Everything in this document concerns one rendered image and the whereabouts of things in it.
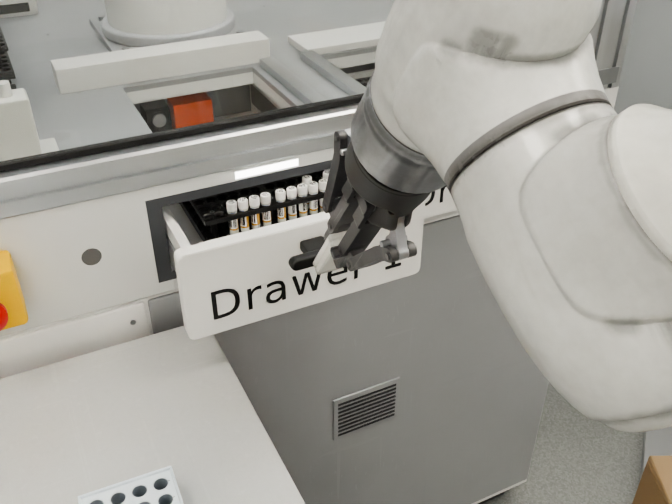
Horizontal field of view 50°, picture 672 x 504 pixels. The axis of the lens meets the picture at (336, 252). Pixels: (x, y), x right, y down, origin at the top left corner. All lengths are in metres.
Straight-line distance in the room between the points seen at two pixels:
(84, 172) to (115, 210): 0.06
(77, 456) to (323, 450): 0.53
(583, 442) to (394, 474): 0.64
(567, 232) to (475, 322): 0.86
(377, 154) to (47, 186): 0.41
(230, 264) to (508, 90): 0.44
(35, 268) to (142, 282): 0.12
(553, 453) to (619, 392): 1.45
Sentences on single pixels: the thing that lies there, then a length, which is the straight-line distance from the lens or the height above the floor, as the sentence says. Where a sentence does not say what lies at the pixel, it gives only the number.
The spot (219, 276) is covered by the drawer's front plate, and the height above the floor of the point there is 0.89.
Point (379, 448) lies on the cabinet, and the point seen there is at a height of 0.36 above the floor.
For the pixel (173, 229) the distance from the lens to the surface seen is 0.85.
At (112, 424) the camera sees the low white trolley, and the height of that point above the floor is 0.76.
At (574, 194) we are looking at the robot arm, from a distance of 0.36.
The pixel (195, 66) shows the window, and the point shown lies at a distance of 0.81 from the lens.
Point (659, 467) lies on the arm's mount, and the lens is 0.65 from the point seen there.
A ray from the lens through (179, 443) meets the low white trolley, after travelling 0.78.
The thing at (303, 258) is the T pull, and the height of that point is 0.91.
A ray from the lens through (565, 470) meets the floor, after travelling 1.80.
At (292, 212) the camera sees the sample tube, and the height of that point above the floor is 0.88.
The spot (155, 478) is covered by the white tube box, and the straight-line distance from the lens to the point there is 0.71.
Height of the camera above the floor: 1.33
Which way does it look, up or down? 34 degrees down
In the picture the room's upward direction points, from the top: straight up
